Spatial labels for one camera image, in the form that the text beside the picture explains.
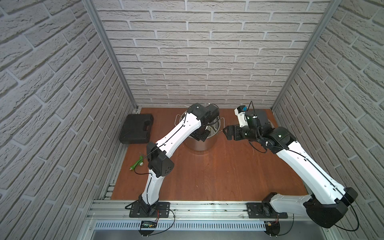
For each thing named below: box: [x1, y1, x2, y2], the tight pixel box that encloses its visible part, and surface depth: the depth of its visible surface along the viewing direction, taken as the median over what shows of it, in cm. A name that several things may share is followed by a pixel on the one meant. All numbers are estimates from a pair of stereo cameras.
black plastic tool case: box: [119, 114, 154, 144], surface depth 101 cm
